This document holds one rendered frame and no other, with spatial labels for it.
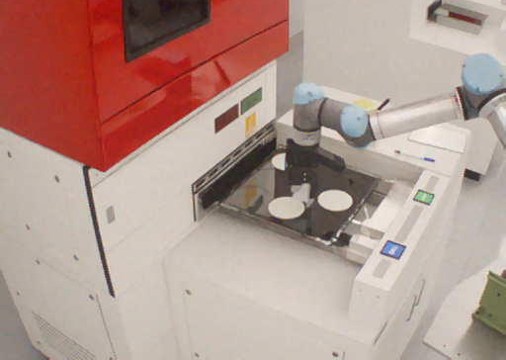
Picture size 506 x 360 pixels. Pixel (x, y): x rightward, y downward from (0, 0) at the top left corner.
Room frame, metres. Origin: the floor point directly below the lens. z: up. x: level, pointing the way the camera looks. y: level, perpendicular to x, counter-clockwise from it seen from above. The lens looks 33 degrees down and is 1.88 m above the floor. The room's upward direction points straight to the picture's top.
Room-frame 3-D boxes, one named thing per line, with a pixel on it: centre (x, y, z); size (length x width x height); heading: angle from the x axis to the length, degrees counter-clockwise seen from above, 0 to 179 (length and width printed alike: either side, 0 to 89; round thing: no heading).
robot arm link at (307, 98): (1.33, -0.14, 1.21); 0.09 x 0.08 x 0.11; 58
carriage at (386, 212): (1.30, -0.38, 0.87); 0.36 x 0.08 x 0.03; 148
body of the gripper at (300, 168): (1.34, -0.13, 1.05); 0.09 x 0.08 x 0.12; 94
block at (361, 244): (1.16, -0.29, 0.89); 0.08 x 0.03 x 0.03; 58
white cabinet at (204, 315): (1.44, -0.27, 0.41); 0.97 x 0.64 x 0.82; 148
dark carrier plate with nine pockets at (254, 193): (1.42, -0.14, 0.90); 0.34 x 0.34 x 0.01; 58
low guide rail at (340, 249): (1.29, -0.13, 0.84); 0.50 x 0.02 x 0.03; 58
